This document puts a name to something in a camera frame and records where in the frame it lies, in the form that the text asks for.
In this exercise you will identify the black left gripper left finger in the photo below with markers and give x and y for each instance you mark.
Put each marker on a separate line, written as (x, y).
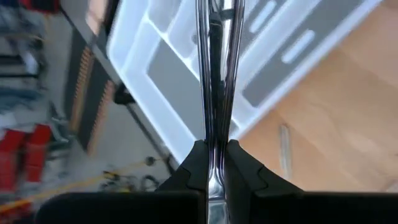
(192, 174)

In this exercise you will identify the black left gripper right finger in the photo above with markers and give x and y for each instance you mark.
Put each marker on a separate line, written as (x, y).
(242, 177)

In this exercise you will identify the silver table knife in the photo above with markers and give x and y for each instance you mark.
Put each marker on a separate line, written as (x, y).
(217, 174)

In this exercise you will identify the white cutlery tray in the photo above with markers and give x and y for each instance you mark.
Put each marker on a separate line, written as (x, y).
(133, 62)

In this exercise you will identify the black orange-striped floor mat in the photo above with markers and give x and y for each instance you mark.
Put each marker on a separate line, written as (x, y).
(93, 102)

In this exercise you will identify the red shelf rack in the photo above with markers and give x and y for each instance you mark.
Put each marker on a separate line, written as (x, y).
(34, 149)

